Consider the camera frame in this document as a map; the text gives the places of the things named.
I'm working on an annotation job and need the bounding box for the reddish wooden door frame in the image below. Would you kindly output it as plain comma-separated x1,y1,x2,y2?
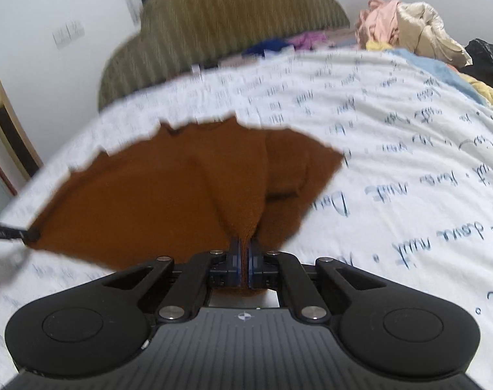
0,142,20,198

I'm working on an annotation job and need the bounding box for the brown knit sweater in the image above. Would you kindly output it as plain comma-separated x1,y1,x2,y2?
25,116,345,293

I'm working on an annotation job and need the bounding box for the black lace cloth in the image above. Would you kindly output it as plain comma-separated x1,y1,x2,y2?
466,38,493,98

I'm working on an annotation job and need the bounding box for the cream satin cloth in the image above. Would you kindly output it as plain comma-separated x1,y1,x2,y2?
395,2,472,68

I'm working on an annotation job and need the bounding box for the gold and white standing air conditioner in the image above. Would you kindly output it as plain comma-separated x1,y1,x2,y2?
0,72,43,181

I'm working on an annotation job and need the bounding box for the dark blue cloth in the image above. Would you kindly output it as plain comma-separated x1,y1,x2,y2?
244,38,292,55

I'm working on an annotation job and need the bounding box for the olive green padded headboard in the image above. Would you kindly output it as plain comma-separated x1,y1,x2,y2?
97,0,350,110

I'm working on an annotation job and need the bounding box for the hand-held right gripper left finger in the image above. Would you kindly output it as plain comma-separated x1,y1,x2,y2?
102,239,245,322

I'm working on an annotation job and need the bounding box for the purple cloth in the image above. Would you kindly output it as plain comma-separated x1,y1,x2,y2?
289,30,328,49

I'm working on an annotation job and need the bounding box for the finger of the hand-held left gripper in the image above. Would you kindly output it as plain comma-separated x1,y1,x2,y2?
0,221,41,245

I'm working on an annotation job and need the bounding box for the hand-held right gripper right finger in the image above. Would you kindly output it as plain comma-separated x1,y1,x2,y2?
247,239,393,322

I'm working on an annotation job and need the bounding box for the white wall socket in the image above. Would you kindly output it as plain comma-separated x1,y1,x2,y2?
53,20,86,49

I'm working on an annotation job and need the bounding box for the white printed bed blanket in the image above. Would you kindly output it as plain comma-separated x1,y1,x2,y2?
0,46,493,390

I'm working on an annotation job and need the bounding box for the pink clothes pile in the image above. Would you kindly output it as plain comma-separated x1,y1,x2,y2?
355,0,401,47

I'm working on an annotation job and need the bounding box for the light blue cloth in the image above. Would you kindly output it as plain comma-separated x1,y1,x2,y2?
388,47,485,104

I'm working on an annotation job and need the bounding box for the yellow cloth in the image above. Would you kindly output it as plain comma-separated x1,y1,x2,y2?
460,71,493,114

